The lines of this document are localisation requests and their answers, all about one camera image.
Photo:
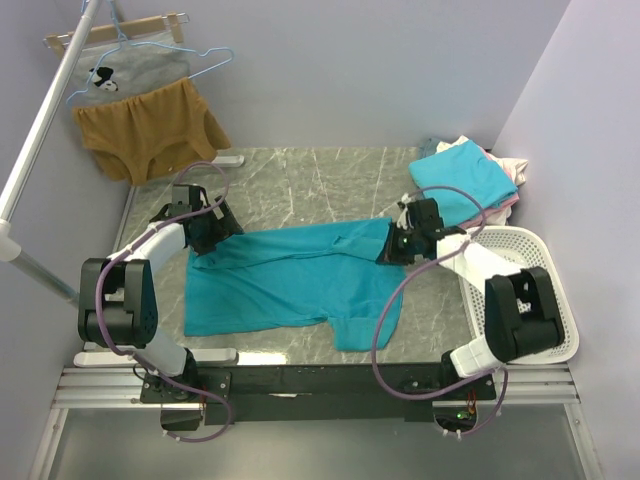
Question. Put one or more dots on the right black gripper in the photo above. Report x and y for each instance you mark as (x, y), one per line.
(389, 254)

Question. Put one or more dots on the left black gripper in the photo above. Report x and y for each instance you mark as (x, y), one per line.
(224, 228)

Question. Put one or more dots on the teal t-shirt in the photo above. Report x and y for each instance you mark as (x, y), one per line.
(297, 277)

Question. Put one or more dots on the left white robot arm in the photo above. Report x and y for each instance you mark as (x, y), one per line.
(117, 301)

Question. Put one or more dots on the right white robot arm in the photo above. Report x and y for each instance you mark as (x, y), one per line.
(521, 313)

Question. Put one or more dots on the white rack foot rear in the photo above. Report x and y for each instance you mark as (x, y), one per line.
(229, 161)

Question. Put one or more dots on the folded grey-blue garment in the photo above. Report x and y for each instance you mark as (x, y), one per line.
(429, 147)

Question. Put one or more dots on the folded light blue t-shirt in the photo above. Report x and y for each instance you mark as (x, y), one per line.
(464, 182)

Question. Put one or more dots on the brown hanging shorts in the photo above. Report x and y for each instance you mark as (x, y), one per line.
(151, 135)

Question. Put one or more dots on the white plastic laundry basket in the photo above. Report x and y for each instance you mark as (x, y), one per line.
(521, 246)

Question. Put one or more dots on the black base beam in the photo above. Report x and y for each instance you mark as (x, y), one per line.
(311, 392)

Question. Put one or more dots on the grey panda garment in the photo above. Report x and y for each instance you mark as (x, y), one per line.
(113, 72)

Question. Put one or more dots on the white clothes rack pole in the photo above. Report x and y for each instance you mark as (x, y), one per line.
(11, 252)

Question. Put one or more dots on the wooden clip hanger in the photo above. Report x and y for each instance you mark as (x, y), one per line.
(171, 22)

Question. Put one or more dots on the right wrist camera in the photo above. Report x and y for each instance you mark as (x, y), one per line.
(410, 212)

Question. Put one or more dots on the aluminium rail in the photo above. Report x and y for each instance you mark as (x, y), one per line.
(119, 388)

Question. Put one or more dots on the blue wire hanger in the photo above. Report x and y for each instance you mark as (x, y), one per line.
(201, 63)

